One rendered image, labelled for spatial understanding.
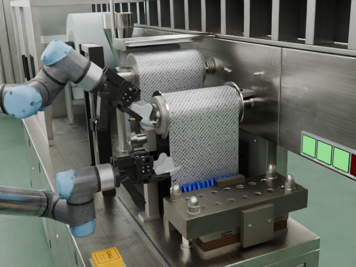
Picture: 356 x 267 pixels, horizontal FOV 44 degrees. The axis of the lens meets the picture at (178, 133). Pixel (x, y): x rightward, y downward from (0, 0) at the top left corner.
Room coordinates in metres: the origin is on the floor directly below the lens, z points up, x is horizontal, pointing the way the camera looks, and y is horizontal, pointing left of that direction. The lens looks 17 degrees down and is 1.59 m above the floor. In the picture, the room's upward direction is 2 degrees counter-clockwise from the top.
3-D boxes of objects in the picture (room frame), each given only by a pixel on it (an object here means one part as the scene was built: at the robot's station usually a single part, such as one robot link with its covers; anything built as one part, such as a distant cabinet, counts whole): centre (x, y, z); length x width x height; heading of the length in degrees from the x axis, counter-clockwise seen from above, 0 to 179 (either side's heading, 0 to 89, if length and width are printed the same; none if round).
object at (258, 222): (1.10, -0.21, 0.97); 0.10 x 0.03 x 0.11; 113
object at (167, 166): (1.20, 0.03, 1.11); 0.09 x 0.03 x 0.06; 112
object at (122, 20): (1.98, 0.24, 1.50); 0.14 x 0.14 x 0.06
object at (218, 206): (1.18, -0.16, 1.00); 0.40 x 0.16 x 0.06; 113
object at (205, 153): (1.27, -0.08, 1.11); 0.23 x 0.01 x 0.18; 113
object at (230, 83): (1.38, -0.18, 1.25); 0.15 x 0.01 x 0.15; 23
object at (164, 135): (1.28, 0.05, 1.25); 0.15 x 0.01 x 0.15; 23
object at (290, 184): (1.20, -0.33, 1.05); 0.04 x 0.04 x 0.04
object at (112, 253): (1.04, 0.21, 0.91); 0.07 x 0.07 x 0.02; 23
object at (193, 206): (1.07, -0.04, 1.05); 0.04 x 0.04 x 0.04
